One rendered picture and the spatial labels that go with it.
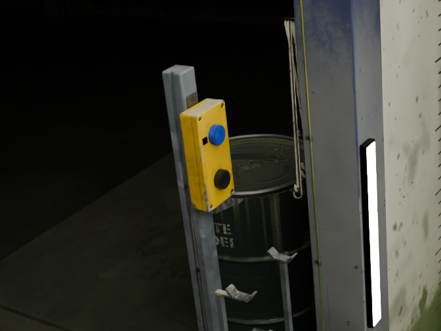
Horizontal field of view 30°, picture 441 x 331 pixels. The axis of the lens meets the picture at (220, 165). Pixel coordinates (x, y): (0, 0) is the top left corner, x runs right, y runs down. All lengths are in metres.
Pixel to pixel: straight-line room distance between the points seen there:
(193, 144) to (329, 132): 0.56
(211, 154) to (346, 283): 0.81
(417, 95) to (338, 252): 0.58
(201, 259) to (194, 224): 0.10
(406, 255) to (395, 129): 0.50
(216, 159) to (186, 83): 0.21
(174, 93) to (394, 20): 0.80
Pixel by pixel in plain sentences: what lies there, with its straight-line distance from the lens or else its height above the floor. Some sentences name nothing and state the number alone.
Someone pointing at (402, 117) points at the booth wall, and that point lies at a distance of 2.67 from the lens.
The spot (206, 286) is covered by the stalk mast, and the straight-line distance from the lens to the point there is 2.23.
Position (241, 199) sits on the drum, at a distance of 3.08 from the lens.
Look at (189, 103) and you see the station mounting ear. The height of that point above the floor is 1.56.
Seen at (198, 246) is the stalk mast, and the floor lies 1.16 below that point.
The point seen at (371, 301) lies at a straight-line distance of 2.64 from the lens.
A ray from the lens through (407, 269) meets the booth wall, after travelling 2.94.
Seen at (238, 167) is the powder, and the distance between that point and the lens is 3.32.
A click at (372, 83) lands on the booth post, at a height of 1.43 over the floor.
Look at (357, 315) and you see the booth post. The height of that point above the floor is 0.69.
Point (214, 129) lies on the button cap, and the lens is 1.98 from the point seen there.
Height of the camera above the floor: 2.23
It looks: 24 degrees down
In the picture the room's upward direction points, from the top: 7 degrees counter-clockwise
